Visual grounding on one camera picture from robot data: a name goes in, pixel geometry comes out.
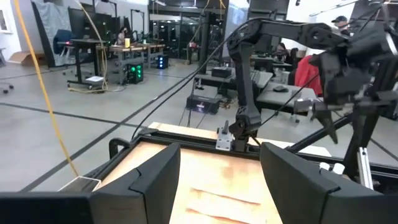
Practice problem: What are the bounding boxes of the person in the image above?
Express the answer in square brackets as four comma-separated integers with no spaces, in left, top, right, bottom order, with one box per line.
[116,26,129,46]
[273,42,300,63]
[330,15,354,37]

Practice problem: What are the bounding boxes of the silver mounting plate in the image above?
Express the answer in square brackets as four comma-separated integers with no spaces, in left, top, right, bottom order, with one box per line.
[215,120,234,152]

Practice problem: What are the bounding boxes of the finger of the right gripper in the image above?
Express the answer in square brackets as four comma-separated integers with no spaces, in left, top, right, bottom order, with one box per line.
[310,103,340,146]

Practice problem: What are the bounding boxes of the orange white toothbrush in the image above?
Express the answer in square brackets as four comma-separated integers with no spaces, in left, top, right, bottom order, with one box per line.
[185,207,251,224]
[190,187,261,207]

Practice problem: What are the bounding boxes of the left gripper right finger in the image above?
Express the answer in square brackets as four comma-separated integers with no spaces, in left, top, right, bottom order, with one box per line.
[260,142,345,224]

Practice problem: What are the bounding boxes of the red jacket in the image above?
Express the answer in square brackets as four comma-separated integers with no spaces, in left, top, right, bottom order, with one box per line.
[294,55,323,96]

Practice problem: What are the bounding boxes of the framed wall picture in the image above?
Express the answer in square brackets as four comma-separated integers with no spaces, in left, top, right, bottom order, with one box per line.
[0,9,12,34]

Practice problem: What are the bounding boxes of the grey tarp covered frame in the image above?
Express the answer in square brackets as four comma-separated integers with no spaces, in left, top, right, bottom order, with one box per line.
[30,0,74,68]

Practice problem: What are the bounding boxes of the grey desk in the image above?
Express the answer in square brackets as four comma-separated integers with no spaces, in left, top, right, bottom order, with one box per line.
[256,81,318,113]
[194,70,274,91]

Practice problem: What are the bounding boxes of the silver aluminium extrusion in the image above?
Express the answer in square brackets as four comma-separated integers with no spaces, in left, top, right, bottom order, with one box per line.
[356,146,374,191]

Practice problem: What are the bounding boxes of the black box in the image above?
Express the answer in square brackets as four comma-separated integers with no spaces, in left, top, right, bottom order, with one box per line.
[211,67,233,78]
[185,95,221,115]

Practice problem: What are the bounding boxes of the black computer blue lights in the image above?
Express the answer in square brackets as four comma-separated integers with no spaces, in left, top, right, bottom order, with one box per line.
[156,54,169,70]

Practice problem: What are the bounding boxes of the cardboard box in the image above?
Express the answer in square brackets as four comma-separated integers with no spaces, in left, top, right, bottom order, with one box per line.
[7,51,46,67]

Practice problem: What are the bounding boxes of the blue chair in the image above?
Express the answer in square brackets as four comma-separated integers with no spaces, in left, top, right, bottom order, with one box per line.
[52,29,75,68]

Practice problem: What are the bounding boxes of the office chair base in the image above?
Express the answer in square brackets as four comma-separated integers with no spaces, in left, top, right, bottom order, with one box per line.
[0,82,15,95]

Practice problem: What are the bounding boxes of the black pillar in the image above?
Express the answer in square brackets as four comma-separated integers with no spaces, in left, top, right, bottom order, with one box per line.
[198,12,216,75]

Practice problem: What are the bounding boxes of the wooden work table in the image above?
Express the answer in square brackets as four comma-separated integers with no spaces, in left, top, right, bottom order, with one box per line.
[96,43,166,85]

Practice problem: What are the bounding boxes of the black standing desk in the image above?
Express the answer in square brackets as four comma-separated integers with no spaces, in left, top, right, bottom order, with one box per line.
[57,39,108,93]

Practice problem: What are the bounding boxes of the yellow cable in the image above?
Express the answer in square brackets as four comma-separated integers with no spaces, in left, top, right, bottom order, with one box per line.
[67,0,109,94]
[13,0,80,177]

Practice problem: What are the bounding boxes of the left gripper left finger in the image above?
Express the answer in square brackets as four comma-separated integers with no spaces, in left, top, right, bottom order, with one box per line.
[90,142,182,224]

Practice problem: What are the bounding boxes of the black computer green lights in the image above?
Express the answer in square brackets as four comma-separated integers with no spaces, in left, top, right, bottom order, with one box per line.
[126,63,145,85]

